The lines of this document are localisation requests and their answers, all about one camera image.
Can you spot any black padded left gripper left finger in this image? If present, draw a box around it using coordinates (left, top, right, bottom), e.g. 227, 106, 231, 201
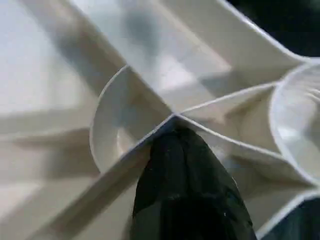
129, 127, 187, 240

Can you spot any black shiny mat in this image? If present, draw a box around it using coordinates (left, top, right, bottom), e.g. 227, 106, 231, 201
224, 0, 320, 240

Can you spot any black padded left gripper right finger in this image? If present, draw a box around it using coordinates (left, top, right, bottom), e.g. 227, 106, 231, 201
179, 127, 257, 240

